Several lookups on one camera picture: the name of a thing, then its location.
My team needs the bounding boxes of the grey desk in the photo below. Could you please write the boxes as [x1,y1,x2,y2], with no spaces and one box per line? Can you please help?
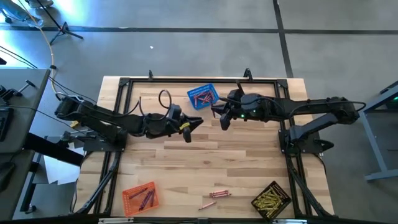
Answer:
[0,68,52,154]

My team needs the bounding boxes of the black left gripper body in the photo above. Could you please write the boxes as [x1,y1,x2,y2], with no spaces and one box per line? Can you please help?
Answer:
[160,104,190,138]

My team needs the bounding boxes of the grey-legged side table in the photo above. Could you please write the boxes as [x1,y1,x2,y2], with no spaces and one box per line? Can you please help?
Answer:
[361,80,398,182]

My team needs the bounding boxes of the white paper sheet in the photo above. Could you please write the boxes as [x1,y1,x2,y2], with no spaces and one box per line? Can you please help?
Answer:
[32,151,82,187]

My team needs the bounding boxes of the black clamp handle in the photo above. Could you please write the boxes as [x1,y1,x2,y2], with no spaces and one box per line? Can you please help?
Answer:
[58,129,98,144]

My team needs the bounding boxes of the black desk clamp tool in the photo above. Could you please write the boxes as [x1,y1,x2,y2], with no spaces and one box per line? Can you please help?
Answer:
[0,79,37,103]

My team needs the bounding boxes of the black support beam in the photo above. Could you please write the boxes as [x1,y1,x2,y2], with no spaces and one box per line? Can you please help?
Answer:
[22,132,85,167]

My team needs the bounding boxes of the black keyboard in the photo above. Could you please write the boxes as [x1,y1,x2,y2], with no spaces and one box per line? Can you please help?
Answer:
[0,106,15,143]

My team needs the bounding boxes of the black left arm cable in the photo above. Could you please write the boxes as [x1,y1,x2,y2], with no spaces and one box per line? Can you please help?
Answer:
[123,89,173,121]

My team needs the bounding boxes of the person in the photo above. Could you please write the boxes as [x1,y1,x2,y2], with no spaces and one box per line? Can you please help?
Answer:
[0,0,54,29]

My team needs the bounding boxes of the black tripod stand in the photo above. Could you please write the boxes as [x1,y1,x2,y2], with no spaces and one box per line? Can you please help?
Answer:
[34,0,85,45]

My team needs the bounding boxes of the silver bracket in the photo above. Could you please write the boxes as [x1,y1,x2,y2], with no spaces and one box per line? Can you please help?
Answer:
[272,218,308,224]
[98,217,135,224]

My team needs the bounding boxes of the blue plastic basket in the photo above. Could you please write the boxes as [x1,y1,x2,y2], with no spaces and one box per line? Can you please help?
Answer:
[186,83,220,111]

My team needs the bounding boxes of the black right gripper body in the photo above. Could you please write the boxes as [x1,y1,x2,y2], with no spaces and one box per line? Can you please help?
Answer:
[224,88,249,121]

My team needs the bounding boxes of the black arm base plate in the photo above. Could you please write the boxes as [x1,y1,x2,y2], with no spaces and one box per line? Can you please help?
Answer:
[278,128,335,156]
[83,127,129,153]

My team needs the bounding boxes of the dark desk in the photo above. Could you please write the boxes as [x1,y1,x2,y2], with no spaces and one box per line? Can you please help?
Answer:
[0,149,35,222]

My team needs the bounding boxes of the yellow extension cord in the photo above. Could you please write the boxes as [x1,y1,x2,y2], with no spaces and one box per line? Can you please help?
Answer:
[18,0,81,129]

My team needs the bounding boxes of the black aluminium table frame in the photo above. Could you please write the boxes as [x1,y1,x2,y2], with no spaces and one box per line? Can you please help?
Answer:
[70,76,335,218]

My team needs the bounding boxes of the orange plastic basket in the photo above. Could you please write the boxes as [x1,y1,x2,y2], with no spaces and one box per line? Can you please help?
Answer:
[121,181,160,218]

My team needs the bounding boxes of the black plastic basket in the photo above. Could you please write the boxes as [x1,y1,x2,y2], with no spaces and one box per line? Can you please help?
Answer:
[251,180,293,220]

